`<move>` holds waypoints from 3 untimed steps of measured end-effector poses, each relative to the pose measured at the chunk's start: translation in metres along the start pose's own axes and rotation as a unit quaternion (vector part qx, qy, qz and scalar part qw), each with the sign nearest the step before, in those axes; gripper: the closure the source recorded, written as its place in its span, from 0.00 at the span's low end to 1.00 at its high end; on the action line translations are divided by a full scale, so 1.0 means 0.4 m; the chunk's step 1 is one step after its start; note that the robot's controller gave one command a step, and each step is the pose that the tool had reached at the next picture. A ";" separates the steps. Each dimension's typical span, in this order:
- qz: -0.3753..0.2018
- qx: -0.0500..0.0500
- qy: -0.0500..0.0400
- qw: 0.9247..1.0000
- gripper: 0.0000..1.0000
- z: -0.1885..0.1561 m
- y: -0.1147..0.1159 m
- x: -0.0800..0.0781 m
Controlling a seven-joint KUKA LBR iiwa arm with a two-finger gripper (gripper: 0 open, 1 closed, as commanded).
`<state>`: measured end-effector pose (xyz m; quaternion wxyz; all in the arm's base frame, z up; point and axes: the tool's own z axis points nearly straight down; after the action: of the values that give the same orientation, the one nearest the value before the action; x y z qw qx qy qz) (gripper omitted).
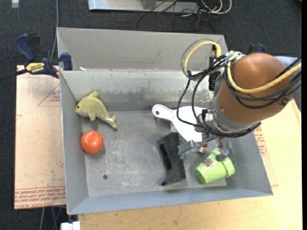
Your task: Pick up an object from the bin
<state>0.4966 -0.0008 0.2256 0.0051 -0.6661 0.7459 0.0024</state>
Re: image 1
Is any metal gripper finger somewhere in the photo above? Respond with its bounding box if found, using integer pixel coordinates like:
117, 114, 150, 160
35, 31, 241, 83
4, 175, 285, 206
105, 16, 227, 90
215, 144, 235, 162
177, 139, 204, 156

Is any green plastic cup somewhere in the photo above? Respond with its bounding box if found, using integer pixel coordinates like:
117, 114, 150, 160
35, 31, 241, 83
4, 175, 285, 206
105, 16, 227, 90
195, 147, 236, 184

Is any black foam block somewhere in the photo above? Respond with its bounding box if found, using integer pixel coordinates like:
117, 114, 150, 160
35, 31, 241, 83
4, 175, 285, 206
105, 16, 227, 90
156, 132, 187, 186

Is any white plastic paddle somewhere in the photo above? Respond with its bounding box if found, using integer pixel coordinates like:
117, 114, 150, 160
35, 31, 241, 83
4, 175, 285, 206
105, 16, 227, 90
152, 103, 207, 142

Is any grey metal bin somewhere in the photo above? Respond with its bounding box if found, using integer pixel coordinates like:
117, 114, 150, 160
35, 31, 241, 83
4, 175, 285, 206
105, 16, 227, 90
56, 27, 274, 216

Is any orange toy fruit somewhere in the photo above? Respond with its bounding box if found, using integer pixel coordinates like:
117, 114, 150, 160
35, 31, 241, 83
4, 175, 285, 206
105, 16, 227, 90
80, 130, 104, 154

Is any yellow-green toy dolphin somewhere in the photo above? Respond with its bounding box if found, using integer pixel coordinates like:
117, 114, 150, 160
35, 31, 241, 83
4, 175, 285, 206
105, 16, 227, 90
75, 91, 118, 130

